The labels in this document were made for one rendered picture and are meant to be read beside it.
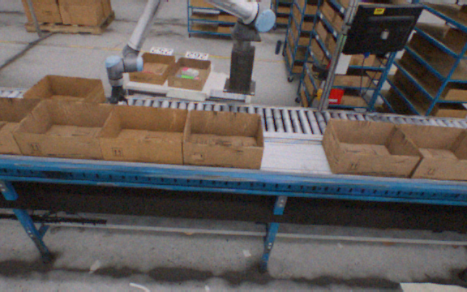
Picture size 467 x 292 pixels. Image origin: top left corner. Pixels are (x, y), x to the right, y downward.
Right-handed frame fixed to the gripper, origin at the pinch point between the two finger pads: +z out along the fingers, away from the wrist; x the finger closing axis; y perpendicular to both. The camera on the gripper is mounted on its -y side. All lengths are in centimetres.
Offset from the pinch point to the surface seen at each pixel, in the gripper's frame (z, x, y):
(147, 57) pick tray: 0, 2, 89
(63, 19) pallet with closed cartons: 57, 207, 346
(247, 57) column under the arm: -24, -84, 48
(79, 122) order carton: -10.8, 12.7, -29.3
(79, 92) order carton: 0.8, 36.1, 22.1
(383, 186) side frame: -10, -150, -65
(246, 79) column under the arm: -6, -85, 48
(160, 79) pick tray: 0, -17, 49
